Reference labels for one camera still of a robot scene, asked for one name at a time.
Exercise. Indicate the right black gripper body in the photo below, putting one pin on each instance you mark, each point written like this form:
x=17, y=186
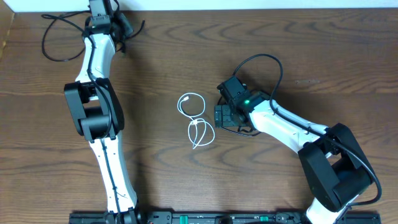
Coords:
x=226, y=117

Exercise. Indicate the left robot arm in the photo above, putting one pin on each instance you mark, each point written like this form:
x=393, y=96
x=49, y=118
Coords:
x=98, y=116

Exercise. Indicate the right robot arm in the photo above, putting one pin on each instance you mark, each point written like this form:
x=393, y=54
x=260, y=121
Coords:
x=336, y=169

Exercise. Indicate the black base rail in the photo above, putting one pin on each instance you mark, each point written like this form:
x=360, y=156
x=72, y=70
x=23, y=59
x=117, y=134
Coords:
x=166, y=217

